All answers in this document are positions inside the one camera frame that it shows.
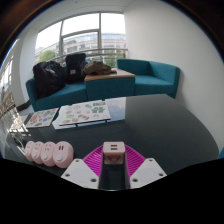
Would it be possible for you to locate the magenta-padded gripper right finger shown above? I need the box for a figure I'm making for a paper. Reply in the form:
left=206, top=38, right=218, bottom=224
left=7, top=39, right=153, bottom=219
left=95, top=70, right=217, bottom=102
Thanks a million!
left=124, top=145, right=168, bottom=190

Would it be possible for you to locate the pink power strip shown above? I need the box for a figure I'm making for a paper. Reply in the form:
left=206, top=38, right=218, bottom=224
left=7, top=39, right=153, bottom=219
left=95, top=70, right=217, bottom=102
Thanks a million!
left=23, top=140, right=75, bottom=169

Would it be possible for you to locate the black backpack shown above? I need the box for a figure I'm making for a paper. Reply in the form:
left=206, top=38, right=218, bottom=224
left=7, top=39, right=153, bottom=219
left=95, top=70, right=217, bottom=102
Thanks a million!
left=64, top=53, right=87, bottom=84

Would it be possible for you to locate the large glass window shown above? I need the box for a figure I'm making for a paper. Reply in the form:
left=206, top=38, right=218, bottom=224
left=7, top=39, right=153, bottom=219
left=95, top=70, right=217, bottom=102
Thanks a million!
left=33, top=12, right=128, bottom=68

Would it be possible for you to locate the pink charger block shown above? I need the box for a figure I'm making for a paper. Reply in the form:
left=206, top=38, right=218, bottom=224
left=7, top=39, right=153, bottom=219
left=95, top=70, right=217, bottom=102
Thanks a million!
left=102, top=141, right=127, bottom=165

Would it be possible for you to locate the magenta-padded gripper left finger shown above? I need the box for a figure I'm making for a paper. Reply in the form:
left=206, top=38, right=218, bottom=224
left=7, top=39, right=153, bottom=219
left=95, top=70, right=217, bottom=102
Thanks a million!
left=60, top=145, right=105, bottom=190

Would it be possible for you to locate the teal fabric sofa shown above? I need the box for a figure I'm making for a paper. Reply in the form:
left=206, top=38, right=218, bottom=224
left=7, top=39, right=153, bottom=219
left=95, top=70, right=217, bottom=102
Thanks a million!
left=115, top=58, right=181, bottom=99
left=25, top=64, right=88, bottom=112

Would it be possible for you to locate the metal balcony railing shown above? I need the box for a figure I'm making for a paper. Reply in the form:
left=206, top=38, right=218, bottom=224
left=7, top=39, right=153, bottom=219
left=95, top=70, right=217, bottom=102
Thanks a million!
left=36, top=48, right=129, bottom=68

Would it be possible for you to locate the glossy black bag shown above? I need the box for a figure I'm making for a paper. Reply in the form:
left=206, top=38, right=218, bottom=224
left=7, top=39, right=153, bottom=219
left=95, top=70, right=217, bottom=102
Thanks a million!
left=32, top=60, right=67, bottom=99

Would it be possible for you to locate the wooden-topped teal side table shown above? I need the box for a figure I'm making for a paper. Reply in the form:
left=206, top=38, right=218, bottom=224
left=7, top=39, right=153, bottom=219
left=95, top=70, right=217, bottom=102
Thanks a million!
left=83, top=68, right=136, bottom=101

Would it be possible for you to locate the brown jacket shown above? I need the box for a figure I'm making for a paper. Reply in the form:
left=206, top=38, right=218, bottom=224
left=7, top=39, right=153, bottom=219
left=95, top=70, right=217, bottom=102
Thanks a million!
left=81, top=60, right=118, bottom=76

